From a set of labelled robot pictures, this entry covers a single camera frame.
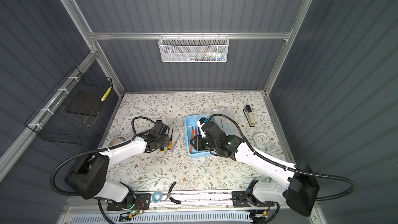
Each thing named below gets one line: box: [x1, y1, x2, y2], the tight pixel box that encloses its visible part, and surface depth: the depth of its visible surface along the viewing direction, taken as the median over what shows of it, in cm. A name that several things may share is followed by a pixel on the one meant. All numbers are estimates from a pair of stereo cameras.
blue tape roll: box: [151, 191, 163, 203], surface depth 77 cm
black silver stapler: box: [243, 104, 256, 128], surface depth 104 cm
